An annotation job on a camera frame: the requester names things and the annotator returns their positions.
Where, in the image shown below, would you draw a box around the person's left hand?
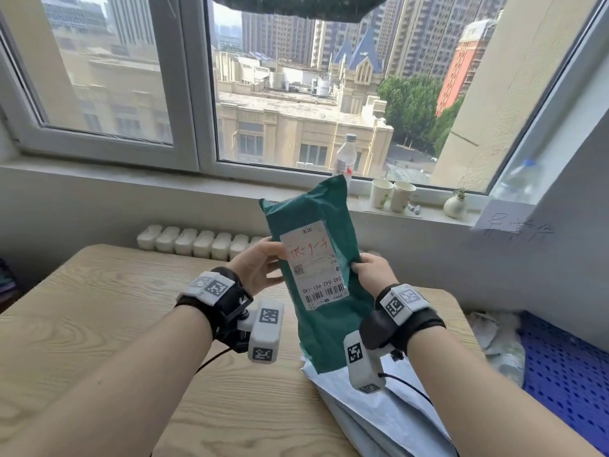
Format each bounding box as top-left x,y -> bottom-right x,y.
228,236 -> 290,296

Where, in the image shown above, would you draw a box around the person's right hand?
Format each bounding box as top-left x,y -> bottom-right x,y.
350,253 -> 400,298

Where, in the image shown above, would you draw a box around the teal mailer parcel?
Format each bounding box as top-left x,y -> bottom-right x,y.
259,175 -> 377,374

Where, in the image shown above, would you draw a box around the person's right forearm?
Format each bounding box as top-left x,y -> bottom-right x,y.
407,326 -> 600,457

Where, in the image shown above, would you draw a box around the white radiator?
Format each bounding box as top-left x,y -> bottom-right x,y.
136,225 -> 267,262

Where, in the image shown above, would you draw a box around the small white vase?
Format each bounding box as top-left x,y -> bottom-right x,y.
443,187 -> 468,220

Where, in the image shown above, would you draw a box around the clear plastic bottle red label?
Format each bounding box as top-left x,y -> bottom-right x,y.
331,133 -> 358,191

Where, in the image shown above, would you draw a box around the white crumpled cloth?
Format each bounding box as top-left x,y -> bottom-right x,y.
466,310 -> 522,357

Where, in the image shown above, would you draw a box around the small clear plastic bottle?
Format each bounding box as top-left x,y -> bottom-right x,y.
494,340 -> 527,388

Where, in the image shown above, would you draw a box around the wooden table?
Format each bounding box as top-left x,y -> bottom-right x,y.
0,244 -> 484,457

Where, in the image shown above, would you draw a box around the large clear plastic bottle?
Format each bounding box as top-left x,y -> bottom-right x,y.
490,159 -> 543,205

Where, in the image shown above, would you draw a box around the blue perforated plastic panel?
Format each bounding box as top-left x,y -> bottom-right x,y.
518,310 -> 609,455

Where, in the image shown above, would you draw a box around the beige window cover sheet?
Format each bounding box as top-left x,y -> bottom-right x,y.
430,0 -> 603,194

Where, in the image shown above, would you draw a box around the green dotted cloth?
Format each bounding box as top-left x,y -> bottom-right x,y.
207,0 -> 393,22

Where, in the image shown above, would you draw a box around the black wrist strap white markers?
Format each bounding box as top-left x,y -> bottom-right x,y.
359,282 -> 447,357
174,267 -> 254,353

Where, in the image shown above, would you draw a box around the white wrist camera with markers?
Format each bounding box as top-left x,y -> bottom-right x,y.
343,330 -> 396,395
236,299 -> 285,365

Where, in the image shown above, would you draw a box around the thin black camera cable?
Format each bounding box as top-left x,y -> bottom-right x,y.
378,372 -> 460,457
195,347 -> 234,374

